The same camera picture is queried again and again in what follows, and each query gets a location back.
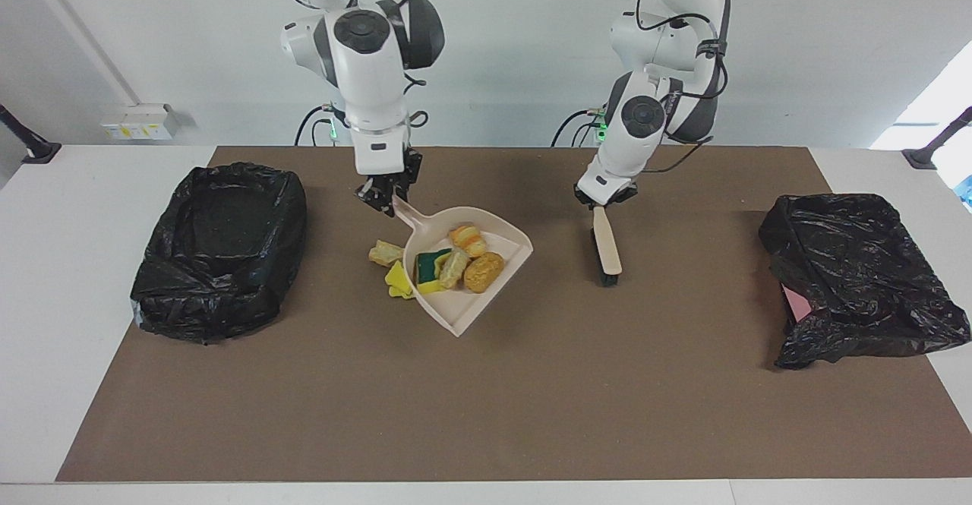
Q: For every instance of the yellow sponge with green pad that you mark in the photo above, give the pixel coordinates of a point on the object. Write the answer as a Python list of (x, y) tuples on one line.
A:
[(427, 266)]

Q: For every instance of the striped orange bread roll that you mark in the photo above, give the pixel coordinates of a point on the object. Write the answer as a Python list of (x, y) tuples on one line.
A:
[(469, 239)]

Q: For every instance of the white wall socket box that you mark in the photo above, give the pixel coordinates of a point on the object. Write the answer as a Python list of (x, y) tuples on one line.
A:
[(137, 121)]

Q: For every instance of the black clamp stand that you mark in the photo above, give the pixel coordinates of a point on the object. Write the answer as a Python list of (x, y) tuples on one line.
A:
[(34, 149), (930, 154)]

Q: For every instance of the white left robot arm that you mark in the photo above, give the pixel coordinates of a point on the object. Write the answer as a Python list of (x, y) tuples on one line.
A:
[(630, 140)]

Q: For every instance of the round brown bun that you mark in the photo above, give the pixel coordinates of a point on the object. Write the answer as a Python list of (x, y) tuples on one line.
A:
[(484, 273)]

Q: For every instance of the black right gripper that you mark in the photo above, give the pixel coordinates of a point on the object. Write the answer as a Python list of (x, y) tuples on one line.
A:
[(406, 175)]

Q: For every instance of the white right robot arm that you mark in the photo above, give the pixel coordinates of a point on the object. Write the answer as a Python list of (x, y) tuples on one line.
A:
[(372, 95)]

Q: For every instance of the beige plastic dustpan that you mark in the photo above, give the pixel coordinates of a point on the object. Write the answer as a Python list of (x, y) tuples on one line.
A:
[(456, 311)]

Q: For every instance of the black bag over pink bin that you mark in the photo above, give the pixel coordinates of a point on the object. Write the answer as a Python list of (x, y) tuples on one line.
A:
[(858, 277)]

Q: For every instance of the black bag-lined bin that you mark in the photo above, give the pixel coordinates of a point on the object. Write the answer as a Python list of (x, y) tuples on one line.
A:
[(220, 262)]

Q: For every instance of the beige hand brush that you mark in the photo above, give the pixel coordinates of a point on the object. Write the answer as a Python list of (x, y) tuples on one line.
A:
[(607, 247)]

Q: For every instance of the blue object at table edge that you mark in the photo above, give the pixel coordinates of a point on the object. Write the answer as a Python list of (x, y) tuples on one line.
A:
[(966, 190)]

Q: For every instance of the pale ridged bread piece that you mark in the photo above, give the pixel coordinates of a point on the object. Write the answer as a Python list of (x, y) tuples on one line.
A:
[(454, 269)]

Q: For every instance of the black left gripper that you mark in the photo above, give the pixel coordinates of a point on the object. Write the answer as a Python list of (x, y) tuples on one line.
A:
[(607, 203)]

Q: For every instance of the brown table mat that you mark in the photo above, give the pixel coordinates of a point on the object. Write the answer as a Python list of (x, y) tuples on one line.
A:
[(486, 429)]

